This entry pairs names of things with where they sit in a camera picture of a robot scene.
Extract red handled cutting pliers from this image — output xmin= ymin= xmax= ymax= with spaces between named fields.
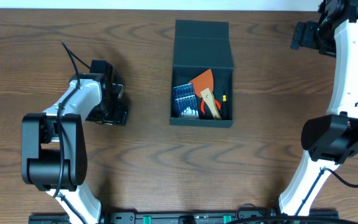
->
xmin=200 ymin=99 xmax=221 ymax=114

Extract orange scraper wooden handle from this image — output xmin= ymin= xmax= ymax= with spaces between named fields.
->
xmin=189 ymin=69 xmax=222 ymax=119

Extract dark green box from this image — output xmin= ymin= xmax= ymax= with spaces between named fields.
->
xmin=170 ymin=20 xmax=234 ymax=128

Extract black yellow screwdriver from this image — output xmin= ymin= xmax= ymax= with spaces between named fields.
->
xmin=221 ymin=85 xmax=228 ymax=120

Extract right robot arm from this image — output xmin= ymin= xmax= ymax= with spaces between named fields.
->
xmin=278 ymin=0 xmax=358 ymax=217

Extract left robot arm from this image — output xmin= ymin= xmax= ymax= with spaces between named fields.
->
xmin=21 ymin=60 xmax=128 ymax=223

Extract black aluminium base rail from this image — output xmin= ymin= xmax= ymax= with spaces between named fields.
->
xmin=28 ymin=207 xmax=339 ymax=224

